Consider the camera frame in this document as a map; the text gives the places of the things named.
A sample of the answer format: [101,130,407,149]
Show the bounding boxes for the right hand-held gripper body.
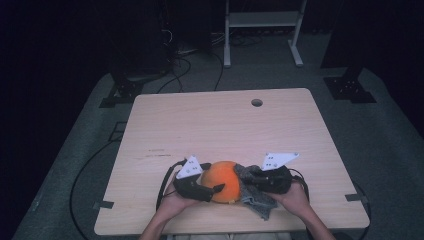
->
[247,152,300,196]

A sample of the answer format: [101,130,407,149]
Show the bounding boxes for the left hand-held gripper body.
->
[172,154,212,203]

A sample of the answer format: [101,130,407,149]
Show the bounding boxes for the orange plush pumpkin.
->
[199,160,242,205]

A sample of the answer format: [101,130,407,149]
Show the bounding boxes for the grey fluffy towel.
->
[233,162,280,222]

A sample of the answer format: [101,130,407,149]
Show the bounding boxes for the person's left hand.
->
[155,181,202,218]

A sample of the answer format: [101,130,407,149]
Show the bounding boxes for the person's right hand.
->
[265,181,315,218]

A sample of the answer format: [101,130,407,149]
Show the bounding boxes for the black floor stand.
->
[321,33,378,105]
[98,49,175,109]

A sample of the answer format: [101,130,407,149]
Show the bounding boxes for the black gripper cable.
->
[287,167,311,202]
[155,158,188,212]

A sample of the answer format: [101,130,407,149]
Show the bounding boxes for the grey metal table bracket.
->
[92,200,115,211]
[344,193,369,203]

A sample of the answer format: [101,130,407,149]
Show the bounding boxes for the black floor cable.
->
[155,55,193,95]
[68,139,116,240]
[211,50,226,92]

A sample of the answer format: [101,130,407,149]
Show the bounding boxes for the white metal desk frame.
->
[223,0,308,69]

